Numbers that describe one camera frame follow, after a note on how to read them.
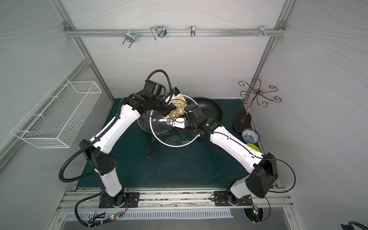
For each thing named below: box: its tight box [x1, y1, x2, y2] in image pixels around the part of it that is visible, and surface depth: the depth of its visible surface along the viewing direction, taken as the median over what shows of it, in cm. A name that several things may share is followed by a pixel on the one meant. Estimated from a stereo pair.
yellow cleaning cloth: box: [163, 95, 188, 120], surface depth 76 cm
